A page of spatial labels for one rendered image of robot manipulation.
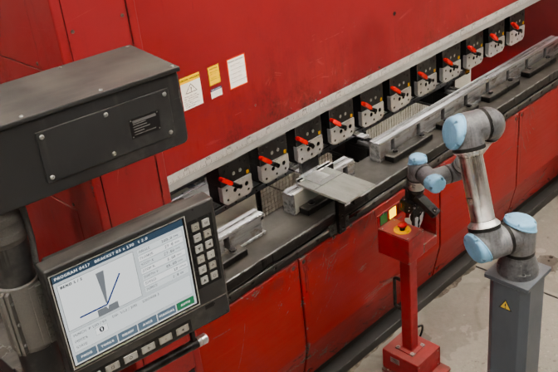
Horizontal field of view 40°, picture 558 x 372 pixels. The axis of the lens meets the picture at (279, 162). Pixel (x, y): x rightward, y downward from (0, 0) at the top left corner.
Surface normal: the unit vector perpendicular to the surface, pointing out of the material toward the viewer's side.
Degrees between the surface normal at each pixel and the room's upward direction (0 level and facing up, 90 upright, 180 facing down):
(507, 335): 90
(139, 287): 90
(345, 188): 0
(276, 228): 0
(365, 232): 90
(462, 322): 0
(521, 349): 90
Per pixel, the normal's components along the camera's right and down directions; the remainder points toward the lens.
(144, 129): 0.61, 0.31
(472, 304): -0.10, -0.88
